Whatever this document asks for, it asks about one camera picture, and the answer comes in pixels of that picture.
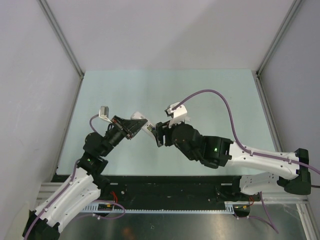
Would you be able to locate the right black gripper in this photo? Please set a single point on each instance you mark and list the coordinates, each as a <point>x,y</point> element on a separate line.
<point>162,129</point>

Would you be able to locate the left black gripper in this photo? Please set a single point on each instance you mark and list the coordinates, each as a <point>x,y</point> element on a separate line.
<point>117,123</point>

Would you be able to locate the white remote control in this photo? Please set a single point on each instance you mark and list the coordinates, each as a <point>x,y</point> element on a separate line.
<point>138,116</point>

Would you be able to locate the white battery compartment cover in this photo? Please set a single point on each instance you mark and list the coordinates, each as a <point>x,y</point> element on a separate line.
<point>187,118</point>

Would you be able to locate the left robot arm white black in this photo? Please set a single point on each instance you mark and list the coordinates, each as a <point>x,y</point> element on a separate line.
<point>85,184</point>

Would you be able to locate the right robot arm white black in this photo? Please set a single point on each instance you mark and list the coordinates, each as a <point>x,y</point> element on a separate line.
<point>287,170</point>

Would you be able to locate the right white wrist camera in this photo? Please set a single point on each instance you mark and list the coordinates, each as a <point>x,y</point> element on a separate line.
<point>177,112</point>

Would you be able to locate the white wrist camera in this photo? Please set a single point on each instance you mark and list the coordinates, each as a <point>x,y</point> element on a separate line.
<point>177,112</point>
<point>104,113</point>

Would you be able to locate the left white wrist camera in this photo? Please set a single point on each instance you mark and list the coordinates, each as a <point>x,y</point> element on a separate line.
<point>104,113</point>

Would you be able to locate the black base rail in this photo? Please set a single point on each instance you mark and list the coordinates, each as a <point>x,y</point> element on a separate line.
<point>175,192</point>

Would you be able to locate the grey slotted cable duct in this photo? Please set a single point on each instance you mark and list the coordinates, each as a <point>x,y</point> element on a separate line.
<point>103,208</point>

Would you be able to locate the left aluminium frame post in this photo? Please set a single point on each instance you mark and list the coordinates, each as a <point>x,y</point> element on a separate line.
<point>54,24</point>

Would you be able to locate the aluminium frame post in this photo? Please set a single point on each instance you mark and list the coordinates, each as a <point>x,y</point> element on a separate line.
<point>54,24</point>
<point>284,27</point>

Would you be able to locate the right aluminium frame post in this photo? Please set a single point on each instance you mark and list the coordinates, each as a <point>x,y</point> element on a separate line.
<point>284,27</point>

